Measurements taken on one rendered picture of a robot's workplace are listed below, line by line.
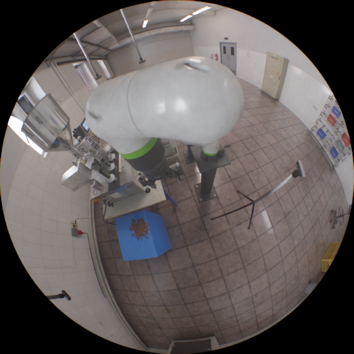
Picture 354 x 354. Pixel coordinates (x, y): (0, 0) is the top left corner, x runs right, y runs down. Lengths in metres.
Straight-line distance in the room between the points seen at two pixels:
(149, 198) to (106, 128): 0.92
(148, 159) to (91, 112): 0.14
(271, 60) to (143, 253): 6.10
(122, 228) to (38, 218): 1.37
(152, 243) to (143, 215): 0.30
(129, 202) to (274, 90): 5.55
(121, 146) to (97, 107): 0.08
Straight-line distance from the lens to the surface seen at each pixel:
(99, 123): 0.16
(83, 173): 0.84
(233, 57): 7.67
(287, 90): 5.49
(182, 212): 1.69
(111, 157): 1.02
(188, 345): 2.72
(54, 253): 2.09
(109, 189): 0.93
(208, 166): 0.86
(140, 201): 1.07
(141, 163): 0.23
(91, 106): 0.17
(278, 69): 5.27
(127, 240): 1.29
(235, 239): 1.75
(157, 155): 0.24
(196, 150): 0.94
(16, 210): 2.01
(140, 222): 1.20
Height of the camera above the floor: 1.66
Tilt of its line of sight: 62 degrees down
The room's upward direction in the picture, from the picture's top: 24 degrees counter-clockwise
